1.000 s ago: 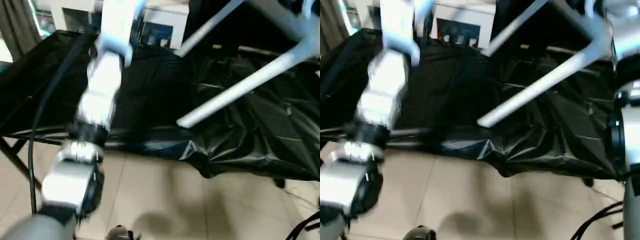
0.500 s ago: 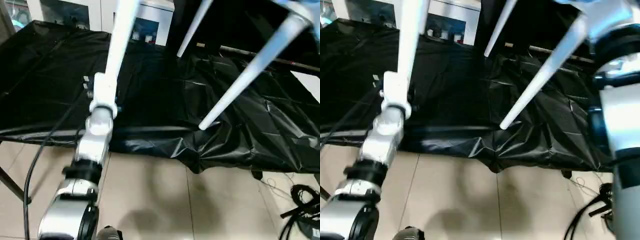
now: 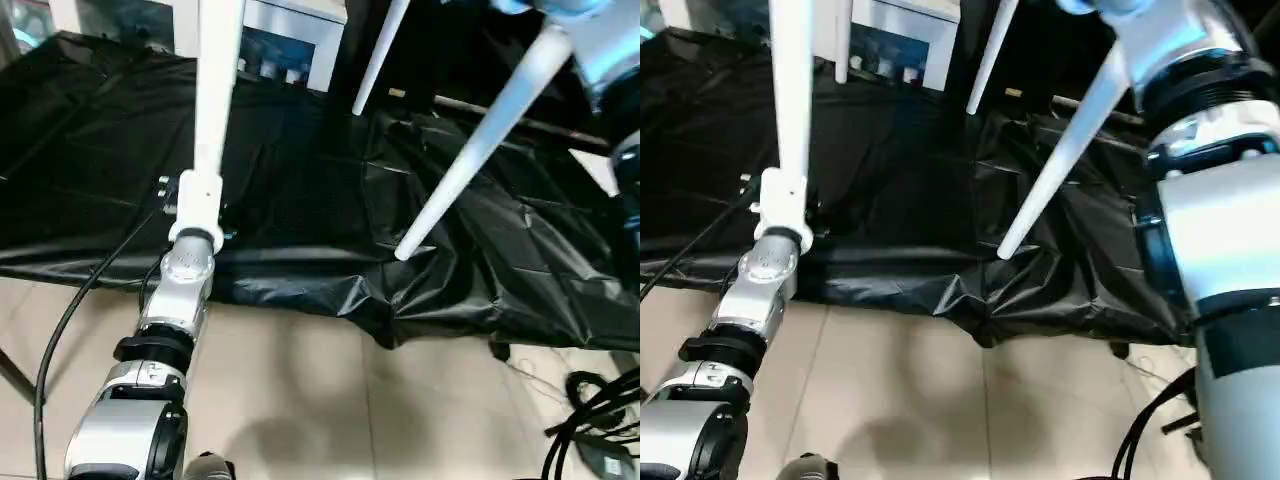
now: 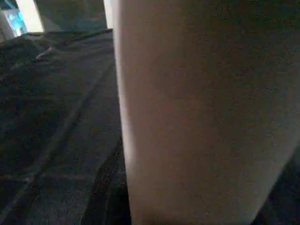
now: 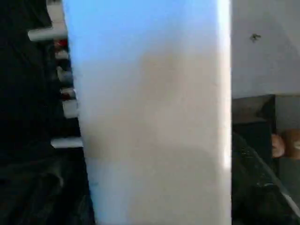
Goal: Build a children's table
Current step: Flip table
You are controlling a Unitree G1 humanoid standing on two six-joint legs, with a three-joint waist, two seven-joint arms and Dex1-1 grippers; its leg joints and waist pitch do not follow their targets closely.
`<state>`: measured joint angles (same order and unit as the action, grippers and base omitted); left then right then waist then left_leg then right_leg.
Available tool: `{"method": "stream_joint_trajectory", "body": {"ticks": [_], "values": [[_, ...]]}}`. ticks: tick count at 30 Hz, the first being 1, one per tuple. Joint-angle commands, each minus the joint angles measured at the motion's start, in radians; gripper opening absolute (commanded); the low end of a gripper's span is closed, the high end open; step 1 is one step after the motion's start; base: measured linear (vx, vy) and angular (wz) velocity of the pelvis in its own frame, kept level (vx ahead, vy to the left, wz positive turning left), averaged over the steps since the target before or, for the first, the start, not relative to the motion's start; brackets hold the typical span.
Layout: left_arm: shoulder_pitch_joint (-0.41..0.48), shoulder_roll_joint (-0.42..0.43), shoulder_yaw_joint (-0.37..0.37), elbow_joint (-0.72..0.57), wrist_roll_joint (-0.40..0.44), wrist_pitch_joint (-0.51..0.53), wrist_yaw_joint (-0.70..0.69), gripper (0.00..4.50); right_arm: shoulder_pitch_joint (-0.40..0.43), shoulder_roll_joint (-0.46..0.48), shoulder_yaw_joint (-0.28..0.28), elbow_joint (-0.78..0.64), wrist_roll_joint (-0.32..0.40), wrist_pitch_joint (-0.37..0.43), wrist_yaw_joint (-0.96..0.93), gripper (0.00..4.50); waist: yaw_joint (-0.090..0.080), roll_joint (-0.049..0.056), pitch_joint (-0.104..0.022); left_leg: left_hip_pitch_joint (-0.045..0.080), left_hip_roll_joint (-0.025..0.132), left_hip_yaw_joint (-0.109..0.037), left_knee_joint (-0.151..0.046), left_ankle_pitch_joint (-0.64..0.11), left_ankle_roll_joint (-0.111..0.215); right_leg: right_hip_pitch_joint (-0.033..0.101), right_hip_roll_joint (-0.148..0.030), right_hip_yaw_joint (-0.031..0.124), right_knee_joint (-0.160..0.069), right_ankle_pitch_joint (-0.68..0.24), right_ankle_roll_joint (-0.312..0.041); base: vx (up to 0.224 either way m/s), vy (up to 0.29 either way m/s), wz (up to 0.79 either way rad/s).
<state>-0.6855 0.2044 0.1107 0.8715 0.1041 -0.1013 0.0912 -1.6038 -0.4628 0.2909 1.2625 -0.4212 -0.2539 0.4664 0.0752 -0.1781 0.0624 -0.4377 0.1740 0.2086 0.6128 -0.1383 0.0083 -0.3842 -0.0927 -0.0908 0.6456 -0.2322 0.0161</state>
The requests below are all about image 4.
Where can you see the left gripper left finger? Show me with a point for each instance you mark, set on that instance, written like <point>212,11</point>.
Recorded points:
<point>110,201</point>

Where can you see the black plastic mat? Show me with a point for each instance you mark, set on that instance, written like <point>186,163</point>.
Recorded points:
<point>58,117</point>

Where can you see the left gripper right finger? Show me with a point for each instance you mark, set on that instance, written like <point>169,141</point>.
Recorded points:
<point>283,208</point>

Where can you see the white plastic table leg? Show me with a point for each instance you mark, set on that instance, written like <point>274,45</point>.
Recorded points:
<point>199,105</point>

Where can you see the light blue white panel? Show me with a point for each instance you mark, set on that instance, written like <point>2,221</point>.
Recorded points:
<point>16,21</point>

